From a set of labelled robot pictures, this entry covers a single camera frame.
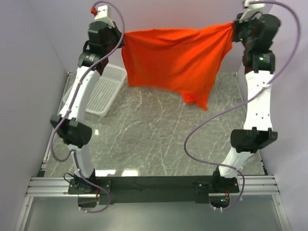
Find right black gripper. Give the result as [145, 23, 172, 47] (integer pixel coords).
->
[231, 10, 259, 49]

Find orange t shirt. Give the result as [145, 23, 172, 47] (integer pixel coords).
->
[121, 23, 233, 110]

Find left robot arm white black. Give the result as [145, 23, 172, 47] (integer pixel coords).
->
[50, 21, 124, 193]

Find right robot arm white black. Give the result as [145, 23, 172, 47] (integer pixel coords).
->
[211, 12, 281, 192]

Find white perforated plastic basket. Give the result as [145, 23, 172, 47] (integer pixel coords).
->
[60, 64, 127, 122]

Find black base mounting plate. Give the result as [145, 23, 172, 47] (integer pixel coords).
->
[68, 176, 240, 205]

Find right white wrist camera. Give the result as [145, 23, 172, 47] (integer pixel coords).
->
[239, 0, 265, 23]

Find aluminium extrusion rail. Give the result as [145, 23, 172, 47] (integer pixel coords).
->
[15, 73, 290, 231]

